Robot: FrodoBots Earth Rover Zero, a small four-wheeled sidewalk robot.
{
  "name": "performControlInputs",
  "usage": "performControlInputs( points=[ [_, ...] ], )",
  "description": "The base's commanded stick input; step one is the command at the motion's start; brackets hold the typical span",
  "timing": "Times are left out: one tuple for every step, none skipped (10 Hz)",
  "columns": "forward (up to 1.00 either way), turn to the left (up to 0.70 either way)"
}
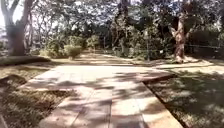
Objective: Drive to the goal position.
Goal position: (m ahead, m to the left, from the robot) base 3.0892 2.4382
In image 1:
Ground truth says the shaded grass ground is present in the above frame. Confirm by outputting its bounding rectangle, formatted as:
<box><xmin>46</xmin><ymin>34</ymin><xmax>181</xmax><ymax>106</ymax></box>
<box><xmin>145</xmin><ymin>70</ymin><xmax>224</xmax><ymax>128</ymax></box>

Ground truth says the large green bush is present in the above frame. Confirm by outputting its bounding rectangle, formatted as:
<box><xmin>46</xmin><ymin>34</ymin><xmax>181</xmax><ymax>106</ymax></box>
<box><xmin>39</xmin><ymin>37</ymin><xmax>68</xmax><ymax>59</ymax></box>

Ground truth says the wood of trees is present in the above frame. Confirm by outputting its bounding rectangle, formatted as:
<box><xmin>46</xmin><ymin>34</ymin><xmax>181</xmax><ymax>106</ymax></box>
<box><xmin>29</xmin><ymin>0</ymin><xmax>224</xmax><ymax>62</ymax></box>

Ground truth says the large dark tree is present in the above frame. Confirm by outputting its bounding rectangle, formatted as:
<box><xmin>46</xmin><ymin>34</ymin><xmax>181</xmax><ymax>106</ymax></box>
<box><xmin>0</xmin><ymin>0</ymin><xmax>38</xmax><ymax>57</ymax></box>

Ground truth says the grey concrete slab path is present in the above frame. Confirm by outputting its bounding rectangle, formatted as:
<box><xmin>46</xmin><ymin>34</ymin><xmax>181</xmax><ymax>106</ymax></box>
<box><xmin>18</xmin><ymin>52</ymin><xmax>224</xmax><ymax>128</ymax></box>

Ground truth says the small round green bush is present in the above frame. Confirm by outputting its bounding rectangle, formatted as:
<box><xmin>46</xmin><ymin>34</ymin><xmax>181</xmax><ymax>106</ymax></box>
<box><xmin>63</xmin><ymin>44</ymin><xmax>83</xmax><ymax>60</ymax></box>

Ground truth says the tree with pale reddish trunk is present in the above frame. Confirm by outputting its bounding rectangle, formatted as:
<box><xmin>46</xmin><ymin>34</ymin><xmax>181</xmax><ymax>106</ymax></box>
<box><xmin>167</xmin><ymin>0</ymin><xmax>198</xmax><ymax>64</ymax></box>

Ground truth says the patchy grass ground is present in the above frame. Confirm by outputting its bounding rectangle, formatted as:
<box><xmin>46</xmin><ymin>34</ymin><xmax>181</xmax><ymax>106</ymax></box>
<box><xmin>0</xmin><ymin>55</ymin><xmax>73</xmax><ymax>128</ymax></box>

